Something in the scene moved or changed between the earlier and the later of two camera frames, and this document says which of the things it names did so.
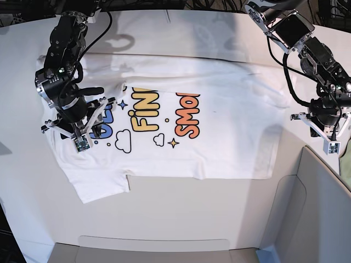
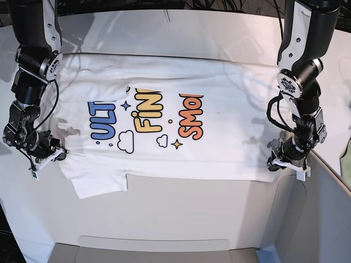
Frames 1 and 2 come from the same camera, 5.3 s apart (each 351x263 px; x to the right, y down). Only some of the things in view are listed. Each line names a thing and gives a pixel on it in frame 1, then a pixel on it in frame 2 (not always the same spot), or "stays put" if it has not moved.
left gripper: [96, 121] -> [40, 146]
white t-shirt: [176, 115] stays put
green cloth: [345, 164] stays put
